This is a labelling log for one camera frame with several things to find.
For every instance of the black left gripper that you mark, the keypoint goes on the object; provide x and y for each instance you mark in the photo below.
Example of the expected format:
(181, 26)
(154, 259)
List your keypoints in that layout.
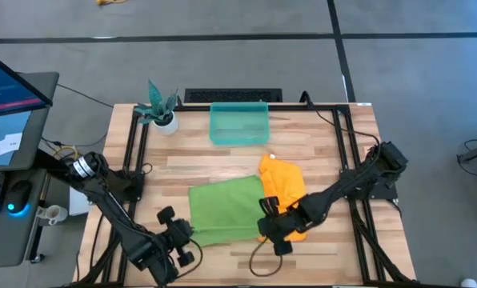
(170, 236)

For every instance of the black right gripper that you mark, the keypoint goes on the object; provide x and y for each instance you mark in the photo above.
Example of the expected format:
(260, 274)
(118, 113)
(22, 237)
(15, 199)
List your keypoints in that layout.
(284, 224)

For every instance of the green microfiber towel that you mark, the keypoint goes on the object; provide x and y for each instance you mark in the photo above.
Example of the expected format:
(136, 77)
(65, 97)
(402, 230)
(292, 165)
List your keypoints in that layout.
(222, 212)

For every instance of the orange microfiber towel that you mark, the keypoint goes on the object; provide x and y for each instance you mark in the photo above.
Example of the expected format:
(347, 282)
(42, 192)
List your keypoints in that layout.
(282, 180)

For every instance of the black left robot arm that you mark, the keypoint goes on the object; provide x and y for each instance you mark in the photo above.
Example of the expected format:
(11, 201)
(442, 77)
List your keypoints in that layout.
(110, 202)

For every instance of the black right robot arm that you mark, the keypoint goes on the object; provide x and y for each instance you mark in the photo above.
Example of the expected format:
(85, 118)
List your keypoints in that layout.
(342, 189)

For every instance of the teal plastic basket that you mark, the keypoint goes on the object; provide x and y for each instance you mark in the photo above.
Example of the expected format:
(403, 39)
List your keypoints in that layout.
(238, 124)

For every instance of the snake plant in white pot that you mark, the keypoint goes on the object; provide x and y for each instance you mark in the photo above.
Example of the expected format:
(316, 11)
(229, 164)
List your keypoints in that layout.
(164, 125)

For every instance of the white box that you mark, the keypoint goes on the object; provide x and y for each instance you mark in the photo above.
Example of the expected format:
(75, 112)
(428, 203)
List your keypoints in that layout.
(78, 202)

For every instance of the white cup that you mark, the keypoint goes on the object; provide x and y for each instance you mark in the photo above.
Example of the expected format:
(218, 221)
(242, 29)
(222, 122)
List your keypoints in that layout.
(54, 214)

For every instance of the white table sticker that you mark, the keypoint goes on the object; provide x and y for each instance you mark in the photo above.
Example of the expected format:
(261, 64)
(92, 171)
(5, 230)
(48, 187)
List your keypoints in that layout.
(363, 104)

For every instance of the black computer mouse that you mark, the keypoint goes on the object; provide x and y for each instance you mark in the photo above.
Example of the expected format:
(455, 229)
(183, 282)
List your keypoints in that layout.
(18, 194)

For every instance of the grey computer desk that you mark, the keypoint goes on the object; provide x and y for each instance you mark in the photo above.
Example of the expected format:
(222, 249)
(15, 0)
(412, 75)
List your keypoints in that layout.
(42, 132)

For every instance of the white paper note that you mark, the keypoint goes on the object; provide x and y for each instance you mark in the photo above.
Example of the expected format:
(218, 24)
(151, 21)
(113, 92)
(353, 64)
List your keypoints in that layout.
(8, 144)

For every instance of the person's white shoe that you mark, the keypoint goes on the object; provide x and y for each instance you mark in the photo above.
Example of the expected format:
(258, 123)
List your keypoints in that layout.
(469, 283)

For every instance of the computer monitor with blue screen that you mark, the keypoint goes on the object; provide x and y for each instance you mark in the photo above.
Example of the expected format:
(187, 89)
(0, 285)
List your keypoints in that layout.
(6, 88)

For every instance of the black aluminium table frame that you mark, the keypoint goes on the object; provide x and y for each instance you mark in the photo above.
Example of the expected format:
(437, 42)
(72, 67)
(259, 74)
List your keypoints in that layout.
(286, 107)

